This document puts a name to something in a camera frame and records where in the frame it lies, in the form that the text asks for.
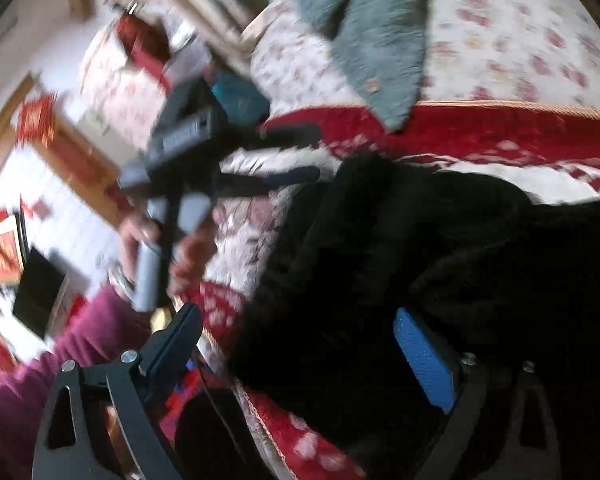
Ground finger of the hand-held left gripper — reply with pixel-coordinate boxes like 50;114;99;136
259;124;324;150
219;166;322;197

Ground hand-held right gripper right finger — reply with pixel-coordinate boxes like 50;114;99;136
392;306;571;480

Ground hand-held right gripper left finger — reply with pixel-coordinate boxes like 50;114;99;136
32;302;203;480

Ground black pants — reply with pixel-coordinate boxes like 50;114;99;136
175;152;600;480

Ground person's left forearm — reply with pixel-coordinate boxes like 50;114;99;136
0;285;153;480

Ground person's left hand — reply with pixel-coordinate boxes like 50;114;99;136
120;212;219;307

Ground blue plastic bag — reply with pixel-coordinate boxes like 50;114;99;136
214;72;272;127

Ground folded white bedding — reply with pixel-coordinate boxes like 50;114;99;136
79;14;173;147

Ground beige curtain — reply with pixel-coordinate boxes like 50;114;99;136
77;0;261;77

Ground teal fleece jacket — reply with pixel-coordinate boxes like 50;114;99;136
295;0;431;132

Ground black monitor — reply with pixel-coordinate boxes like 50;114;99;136
12;246;69;339

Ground red paper decoration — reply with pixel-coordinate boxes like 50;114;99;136
17;95;57;147
0;206;27;287

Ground red and white floral blanket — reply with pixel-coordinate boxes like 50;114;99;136
170;101;600;480

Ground floral quilt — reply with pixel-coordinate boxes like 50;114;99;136
240;0;600;117

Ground silver bracelet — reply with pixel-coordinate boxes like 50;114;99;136
107;269;136;297

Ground wooden door frame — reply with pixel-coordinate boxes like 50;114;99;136
0;74;123;228

